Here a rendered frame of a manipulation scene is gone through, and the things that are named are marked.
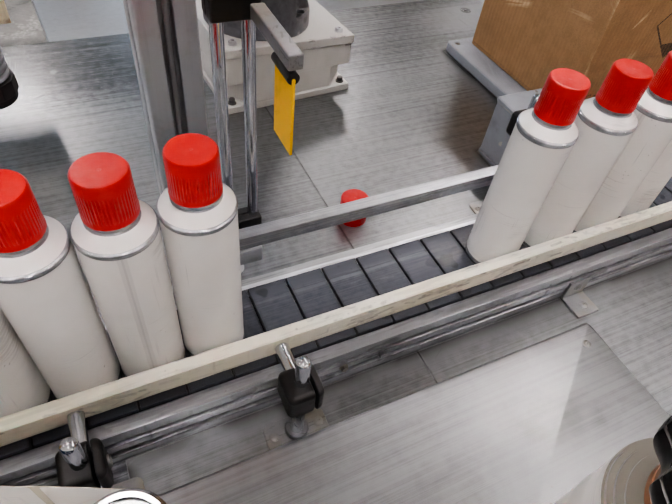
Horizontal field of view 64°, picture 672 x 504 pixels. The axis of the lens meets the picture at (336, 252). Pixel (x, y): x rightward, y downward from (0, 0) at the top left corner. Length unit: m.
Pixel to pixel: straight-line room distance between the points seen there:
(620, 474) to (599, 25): 0.66
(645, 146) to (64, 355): 0.52
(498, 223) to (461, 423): 0.19
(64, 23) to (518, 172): 0.80
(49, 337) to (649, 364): 0.55
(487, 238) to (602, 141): 0.13
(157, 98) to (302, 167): 0.31
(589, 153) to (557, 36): 0.38
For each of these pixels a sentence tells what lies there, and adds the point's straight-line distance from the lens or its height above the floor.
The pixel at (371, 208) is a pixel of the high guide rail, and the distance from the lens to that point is 0.49.
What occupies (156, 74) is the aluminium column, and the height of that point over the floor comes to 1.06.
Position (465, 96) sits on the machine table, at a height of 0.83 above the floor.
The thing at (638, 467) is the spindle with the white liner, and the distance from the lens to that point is 0.29.
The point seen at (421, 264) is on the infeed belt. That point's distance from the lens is 0.56.
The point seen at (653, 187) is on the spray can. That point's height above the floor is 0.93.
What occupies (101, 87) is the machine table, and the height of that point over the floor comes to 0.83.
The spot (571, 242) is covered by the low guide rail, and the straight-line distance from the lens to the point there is 0.60.
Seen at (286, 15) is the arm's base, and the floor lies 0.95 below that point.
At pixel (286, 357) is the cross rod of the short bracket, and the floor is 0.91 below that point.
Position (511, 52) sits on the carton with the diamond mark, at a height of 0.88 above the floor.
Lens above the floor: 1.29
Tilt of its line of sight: 48 degrees down
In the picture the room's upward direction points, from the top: 9 degrees clockwise
